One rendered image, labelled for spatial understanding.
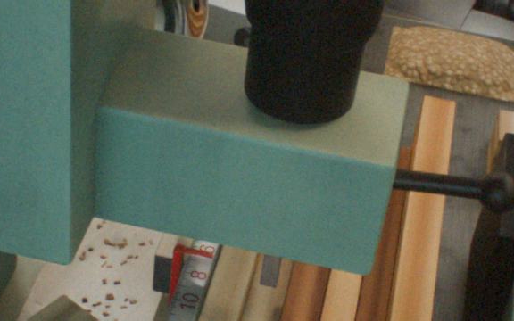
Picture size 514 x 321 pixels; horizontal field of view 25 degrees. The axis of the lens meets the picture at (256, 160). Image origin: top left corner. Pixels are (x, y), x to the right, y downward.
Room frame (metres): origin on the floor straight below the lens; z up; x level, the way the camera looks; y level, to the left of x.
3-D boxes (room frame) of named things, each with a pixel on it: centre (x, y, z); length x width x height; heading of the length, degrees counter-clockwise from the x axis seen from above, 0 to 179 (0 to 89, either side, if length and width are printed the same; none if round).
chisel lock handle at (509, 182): (0.42, -0.09, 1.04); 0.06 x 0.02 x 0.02; 84
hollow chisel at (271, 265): (0.43, -0.01, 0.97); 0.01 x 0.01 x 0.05; 84
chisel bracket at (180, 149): (0.44, 0.00, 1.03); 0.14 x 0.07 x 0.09; 84
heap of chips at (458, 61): (0.74, -0.14, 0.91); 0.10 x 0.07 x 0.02; 84
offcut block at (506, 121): (0.62, -0.17, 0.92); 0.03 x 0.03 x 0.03; 85
